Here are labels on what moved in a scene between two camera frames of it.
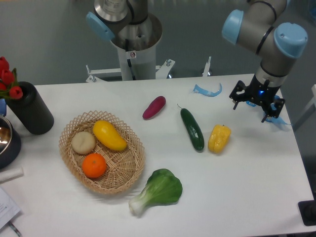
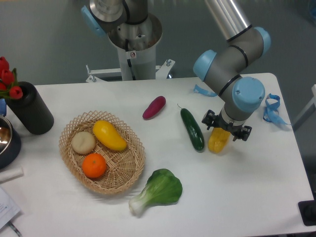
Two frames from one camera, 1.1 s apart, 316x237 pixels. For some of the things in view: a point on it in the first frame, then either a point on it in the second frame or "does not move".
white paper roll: [11, 174] does not move
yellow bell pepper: [218, 138] does not move
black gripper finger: [264, 118] -> [235, 137]
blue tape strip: [212, 94] does not move
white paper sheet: [8, 209] does not move
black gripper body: [260, 93] -> [238, 131]
